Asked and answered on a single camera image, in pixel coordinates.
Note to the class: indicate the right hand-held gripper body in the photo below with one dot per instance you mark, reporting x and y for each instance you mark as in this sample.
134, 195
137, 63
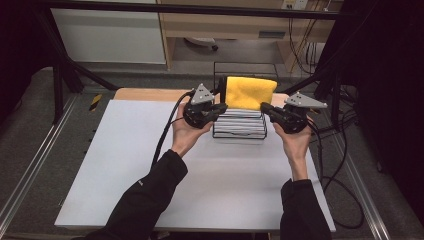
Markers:
293, 118

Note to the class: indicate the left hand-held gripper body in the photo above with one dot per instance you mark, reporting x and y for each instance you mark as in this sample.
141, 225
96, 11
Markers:
199, 113

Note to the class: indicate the yellow towel with black trim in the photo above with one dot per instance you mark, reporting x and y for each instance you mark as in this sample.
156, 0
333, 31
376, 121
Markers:
250, 92

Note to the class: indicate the person's right hand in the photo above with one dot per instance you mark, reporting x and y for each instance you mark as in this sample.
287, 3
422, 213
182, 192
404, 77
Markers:
296, 143

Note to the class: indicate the person's left hand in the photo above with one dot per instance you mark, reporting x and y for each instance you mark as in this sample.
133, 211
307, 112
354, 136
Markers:
186, 136

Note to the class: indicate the black metal stand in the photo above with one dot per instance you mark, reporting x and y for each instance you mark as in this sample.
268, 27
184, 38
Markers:
58, 86
335, 90

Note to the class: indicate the office chair base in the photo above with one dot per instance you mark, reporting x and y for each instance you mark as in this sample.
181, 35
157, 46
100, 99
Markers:
201, 41

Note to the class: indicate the light wooden desk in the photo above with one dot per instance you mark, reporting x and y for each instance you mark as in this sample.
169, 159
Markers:
216, 28

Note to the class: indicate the white cabinet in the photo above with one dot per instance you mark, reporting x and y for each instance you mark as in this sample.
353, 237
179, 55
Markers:
110, 36

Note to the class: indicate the black metal frame bar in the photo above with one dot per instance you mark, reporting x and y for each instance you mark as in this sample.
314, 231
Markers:
200, 10

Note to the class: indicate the aluminium floor rail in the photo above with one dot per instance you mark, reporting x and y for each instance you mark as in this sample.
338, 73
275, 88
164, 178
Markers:
36, 156
363, 193

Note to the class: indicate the wall power outlet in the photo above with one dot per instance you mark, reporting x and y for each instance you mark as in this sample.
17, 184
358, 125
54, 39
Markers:
295, 4

